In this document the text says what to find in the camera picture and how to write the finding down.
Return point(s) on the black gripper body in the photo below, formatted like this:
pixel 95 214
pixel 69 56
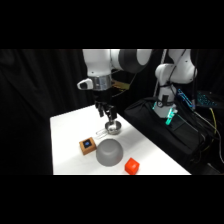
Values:
pixel 101 97

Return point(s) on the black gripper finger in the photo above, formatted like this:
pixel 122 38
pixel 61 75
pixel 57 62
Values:
pixel 112 113
pixel 100 112

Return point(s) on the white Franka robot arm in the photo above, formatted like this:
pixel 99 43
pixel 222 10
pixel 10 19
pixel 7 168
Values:
pixel 100 63

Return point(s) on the grey upturned bowl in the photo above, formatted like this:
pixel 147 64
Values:
pixel 109 152

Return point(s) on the small silver metal pot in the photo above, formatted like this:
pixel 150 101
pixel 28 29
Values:
pixel 112 128

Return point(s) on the tan wooden object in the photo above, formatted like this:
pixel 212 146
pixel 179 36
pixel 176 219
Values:
pixel 119 86

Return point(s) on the wooden block with blue dot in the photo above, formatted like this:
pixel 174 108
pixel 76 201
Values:
pixel 87 145

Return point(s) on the black robot stand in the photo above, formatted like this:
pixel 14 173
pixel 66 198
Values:
pixel 163 133

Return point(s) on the orange cube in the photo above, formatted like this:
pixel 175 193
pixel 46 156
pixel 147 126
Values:
pixel 132 165

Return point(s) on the black curtain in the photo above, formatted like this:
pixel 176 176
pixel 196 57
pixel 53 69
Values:
pixel 33 110

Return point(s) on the blue lit electronics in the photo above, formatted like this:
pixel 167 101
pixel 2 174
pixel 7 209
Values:
pixel 204 98

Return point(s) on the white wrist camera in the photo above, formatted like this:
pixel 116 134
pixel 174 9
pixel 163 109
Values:
pixel 85 84

